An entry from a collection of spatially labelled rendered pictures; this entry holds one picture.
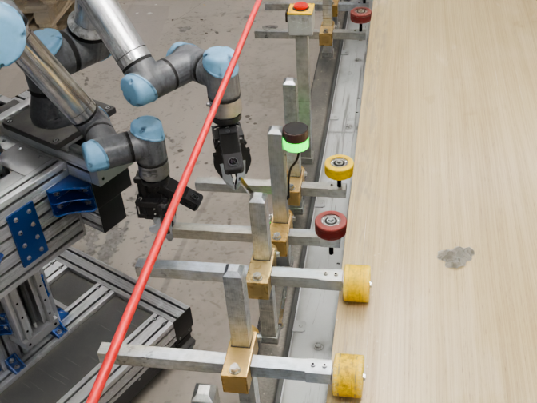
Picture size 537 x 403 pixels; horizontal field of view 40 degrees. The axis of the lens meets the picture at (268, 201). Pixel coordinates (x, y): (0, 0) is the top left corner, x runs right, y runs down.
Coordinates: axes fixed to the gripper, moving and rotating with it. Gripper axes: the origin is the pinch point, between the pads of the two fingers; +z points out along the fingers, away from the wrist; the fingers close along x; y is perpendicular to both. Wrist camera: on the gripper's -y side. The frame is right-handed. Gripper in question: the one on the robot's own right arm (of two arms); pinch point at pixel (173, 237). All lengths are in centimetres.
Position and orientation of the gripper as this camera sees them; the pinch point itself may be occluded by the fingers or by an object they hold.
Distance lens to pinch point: 195.4
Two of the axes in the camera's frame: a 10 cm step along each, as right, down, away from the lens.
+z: 0.4, 7.9, 6.1
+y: -9.9, -0.6, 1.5
